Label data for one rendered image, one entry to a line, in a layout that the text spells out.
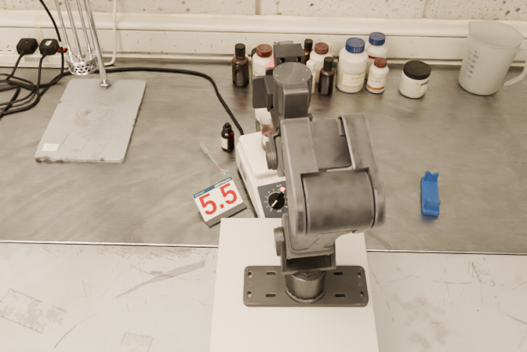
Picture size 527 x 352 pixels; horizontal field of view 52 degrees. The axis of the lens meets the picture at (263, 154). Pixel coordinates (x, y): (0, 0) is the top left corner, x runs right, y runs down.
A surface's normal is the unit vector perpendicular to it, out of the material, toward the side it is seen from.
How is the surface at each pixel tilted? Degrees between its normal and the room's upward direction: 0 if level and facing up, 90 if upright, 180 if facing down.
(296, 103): 91
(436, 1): 90
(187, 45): 90
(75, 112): 0
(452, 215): 0
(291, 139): 18
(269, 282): 4
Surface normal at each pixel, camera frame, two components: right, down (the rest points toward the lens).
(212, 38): -0.02, 0.69
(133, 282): 0.01, -0.73
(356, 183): 0.00, -0.52
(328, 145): 0.06, -0.06
